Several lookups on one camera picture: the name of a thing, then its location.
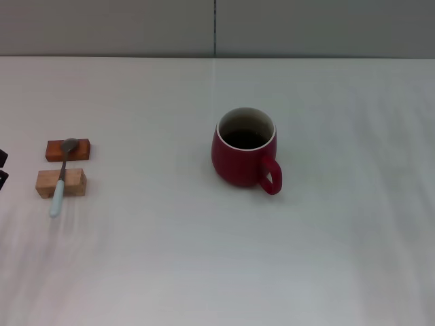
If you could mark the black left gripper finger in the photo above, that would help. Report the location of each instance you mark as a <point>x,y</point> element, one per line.
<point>2,157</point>
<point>2,179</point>

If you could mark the dark coffee liquid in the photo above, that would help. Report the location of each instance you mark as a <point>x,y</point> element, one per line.
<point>245,140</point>

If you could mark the red ceramic cup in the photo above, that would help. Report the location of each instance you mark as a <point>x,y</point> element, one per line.
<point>234,166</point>

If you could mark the light wooden block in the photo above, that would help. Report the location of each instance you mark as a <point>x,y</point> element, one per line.
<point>73,181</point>

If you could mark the dark reddish wooden block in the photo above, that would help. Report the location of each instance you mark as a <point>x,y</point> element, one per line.
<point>81,149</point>

